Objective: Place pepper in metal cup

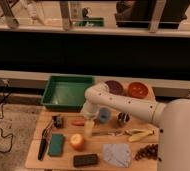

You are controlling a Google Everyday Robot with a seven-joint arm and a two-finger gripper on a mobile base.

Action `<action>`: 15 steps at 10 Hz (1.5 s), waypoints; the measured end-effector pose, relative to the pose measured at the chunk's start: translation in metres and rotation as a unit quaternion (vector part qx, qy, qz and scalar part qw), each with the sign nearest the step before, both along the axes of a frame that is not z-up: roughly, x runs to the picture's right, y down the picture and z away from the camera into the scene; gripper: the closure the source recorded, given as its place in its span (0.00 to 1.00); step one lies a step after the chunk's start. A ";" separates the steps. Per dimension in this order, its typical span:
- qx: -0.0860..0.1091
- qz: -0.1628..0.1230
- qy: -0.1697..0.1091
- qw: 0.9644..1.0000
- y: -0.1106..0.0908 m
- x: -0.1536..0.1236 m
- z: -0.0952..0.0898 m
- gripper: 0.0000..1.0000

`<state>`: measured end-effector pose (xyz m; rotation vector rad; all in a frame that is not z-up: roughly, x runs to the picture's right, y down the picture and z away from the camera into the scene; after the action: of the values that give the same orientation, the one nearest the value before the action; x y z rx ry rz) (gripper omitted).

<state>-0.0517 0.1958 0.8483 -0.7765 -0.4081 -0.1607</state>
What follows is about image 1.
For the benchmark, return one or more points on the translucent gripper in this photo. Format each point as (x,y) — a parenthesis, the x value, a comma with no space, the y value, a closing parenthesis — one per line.
(88,128)

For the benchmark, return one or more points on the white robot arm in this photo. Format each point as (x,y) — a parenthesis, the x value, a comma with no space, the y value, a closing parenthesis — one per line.
(172,119)

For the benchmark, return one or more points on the blue cup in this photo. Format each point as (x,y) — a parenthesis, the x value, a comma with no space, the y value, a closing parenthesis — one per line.
(104,115)

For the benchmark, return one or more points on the metal cup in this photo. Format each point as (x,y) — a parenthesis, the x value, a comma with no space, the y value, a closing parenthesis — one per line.
(122,119)

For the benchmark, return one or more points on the orange round fruit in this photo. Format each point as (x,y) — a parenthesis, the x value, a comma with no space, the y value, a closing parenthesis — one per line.
(77,141)

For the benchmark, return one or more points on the small black binder clip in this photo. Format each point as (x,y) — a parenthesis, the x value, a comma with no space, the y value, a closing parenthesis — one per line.
(58,121)

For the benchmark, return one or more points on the wooden board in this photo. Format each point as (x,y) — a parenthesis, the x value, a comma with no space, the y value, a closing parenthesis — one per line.
(92,145)

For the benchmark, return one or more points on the black rectangular block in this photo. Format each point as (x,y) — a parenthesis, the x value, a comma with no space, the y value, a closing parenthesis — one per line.
(85,160)

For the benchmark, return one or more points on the green sponge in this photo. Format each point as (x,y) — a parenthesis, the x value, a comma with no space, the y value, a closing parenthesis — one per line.
(56,145)

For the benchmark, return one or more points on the green plastic tray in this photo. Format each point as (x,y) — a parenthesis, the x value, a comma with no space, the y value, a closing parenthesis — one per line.
(66,93)

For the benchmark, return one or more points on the blue grey cloth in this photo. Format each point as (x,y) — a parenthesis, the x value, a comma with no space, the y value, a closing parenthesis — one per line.
(118,155)

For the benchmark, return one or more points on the purple bowl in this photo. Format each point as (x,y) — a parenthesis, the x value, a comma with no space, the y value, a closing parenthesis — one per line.
(115,87)

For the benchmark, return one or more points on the yellow banana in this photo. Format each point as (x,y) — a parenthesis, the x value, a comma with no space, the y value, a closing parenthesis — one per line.
(136,135)

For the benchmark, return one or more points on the orange bowl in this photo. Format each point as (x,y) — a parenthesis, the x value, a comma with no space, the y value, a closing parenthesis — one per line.
(137,90)

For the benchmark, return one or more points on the bunch of dark grapes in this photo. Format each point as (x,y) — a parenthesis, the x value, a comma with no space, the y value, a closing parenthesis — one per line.
(149,152)

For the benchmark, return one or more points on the black handled knife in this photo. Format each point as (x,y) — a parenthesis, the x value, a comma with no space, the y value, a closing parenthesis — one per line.
(43,142)

